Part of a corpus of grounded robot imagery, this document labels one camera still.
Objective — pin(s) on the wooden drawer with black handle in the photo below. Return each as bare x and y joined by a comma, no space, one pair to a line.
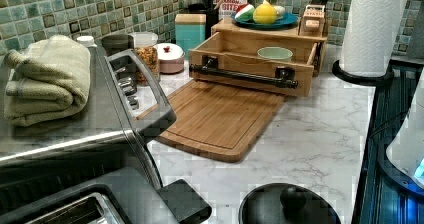
232,58

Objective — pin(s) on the wooden drawer cabinet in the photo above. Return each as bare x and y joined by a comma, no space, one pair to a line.
287,32

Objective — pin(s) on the bamboo cutting board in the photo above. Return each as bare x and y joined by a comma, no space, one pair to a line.
219,122

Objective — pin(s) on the pink pot with white lid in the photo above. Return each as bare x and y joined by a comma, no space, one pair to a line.
171,58

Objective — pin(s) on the light green bowl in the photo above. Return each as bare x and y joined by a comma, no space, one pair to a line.
275,53

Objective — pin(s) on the teal canister with wooden lid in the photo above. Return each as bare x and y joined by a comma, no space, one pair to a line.
189,31

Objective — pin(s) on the stainless toaster oven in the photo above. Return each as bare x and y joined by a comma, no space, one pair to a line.
57,154

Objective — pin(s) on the glass jar of snacks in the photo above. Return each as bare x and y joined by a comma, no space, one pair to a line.
145,47

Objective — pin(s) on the red green white toy fruit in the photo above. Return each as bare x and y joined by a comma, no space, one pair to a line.
244,12

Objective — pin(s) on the black utensil holder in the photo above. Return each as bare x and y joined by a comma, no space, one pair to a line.
207,8

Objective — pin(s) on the yellow lemon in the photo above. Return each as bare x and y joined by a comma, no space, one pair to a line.
265,13

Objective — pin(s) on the teal plate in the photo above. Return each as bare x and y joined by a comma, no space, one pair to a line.
287,21

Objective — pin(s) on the black pot lid with knob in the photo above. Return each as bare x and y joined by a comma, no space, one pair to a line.
282,203

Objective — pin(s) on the silver toaster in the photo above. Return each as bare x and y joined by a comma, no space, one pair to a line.
120,197

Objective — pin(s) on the small wooden label holder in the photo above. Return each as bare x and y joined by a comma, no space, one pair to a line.
312,21

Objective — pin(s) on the white bottle cap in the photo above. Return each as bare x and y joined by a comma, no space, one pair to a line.
87,41

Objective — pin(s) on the folded green towel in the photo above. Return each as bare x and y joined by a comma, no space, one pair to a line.
50,80

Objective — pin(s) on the black paper towel holder base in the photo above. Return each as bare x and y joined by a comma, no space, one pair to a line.
380,81

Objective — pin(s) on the white paper towel roll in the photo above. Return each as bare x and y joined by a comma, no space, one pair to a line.
370,35

